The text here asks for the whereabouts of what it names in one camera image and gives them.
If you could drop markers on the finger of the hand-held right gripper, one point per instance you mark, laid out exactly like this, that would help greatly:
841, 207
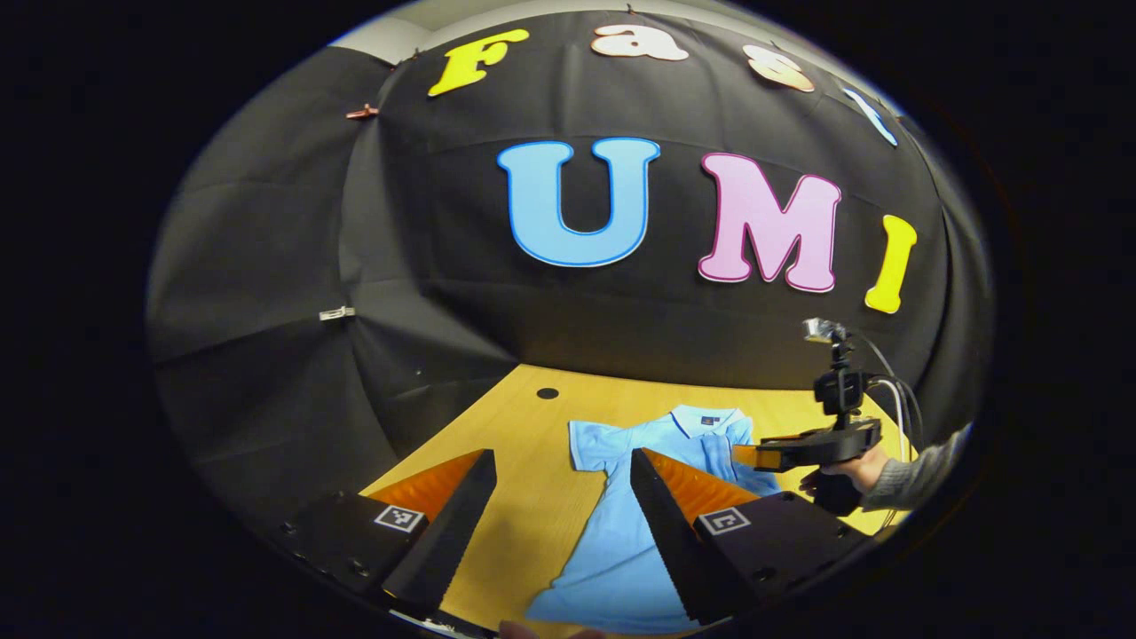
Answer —
763, 457

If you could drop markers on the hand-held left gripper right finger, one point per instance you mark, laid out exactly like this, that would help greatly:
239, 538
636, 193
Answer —
670, 541

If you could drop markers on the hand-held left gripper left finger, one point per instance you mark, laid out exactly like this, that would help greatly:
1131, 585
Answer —
453, 541

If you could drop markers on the light blue T-shirt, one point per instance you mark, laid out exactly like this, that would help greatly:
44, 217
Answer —
612, 568

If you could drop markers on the white backdrop clip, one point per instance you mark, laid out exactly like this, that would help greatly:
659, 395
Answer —
336, 312

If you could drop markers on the black backdrop cloth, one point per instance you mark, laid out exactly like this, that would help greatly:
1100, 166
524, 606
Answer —
426, 248

